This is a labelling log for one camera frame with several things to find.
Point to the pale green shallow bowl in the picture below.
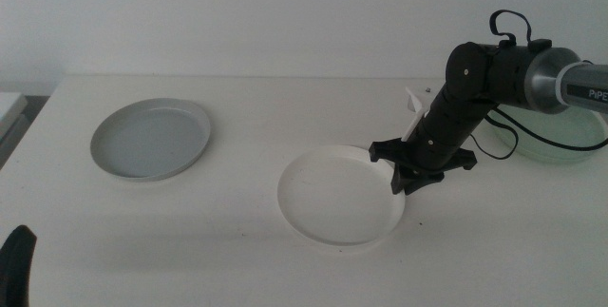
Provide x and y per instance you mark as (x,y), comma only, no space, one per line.
(563,131)

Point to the white shallow bowl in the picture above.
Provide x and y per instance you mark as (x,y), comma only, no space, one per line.
(332,197)

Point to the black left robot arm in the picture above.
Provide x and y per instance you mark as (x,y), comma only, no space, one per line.
(16,269)

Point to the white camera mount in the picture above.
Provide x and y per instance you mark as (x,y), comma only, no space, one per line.
(417,117)

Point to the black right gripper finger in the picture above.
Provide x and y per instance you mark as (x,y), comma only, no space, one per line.
(400,181)
(425,179)

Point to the grey shallow bowl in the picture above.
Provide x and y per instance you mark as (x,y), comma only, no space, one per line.
(152,143)

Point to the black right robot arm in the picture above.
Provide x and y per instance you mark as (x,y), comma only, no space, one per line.
(503,74)

